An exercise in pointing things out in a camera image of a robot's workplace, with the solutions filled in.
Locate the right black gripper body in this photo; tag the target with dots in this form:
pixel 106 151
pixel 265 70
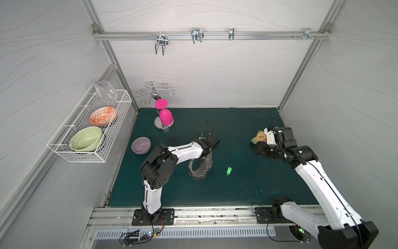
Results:
pixel 265 149

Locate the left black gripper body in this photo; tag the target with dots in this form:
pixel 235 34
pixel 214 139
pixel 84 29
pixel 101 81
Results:
pixel 208 151

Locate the green key tag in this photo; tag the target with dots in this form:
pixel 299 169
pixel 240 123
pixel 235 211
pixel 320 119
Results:
pixel 229 170

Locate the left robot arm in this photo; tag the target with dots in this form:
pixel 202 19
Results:
pixel 159 166

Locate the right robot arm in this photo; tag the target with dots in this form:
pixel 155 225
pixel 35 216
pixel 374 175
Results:
pixel 342 227

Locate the snack packet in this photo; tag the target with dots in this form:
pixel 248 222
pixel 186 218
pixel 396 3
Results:
pixel 260 137

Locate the green table mat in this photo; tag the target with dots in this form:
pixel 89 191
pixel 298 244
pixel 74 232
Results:
pixel 254 179

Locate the pink wine glass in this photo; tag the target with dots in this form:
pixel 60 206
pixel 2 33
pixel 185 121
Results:
pixel 165 115

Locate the purple grey bowl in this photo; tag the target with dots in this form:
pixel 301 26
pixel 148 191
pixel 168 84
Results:
pixel 141 145

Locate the metal glass rack stand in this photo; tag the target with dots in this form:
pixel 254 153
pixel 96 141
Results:
pixel 154 93

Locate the vent grille strip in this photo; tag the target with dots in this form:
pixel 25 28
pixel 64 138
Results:
pixel 192 232

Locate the orange patterned bowl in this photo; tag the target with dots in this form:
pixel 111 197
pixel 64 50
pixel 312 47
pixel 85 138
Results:
pixel 103 116

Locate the loop metal hook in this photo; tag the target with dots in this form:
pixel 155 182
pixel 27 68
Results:
pixel 197 35

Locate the double prong metal hook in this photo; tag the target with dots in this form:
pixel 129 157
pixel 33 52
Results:
pixel 162 42

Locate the clear glass cup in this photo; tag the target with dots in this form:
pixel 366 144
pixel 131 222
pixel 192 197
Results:
pixel 106 92

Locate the small flat metal hook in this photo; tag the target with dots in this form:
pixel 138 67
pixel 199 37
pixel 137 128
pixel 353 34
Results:
pixel 231 34

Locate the green bowl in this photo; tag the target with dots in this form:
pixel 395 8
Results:
pixel 86 140

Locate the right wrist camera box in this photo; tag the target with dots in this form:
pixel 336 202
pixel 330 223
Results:
pixel 270 135

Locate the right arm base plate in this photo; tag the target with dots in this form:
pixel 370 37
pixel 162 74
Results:
pixel 264 216

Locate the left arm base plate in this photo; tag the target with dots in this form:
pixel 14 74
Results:
pixel 161 217

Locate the right metal hook bracket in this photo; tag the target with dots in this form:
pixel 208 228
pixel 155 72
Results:
pixel 307 35

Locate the white wire basket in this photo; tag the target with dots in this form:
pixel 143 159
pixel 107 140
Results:
pixel 79 119

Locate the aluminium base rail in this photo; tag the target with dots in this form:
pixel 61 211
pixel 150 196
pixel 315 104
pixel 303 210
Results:
pixel 183 217

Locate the aluminium cross rail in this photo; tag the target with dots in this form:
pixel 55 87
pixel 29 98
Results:
pixel 184 36

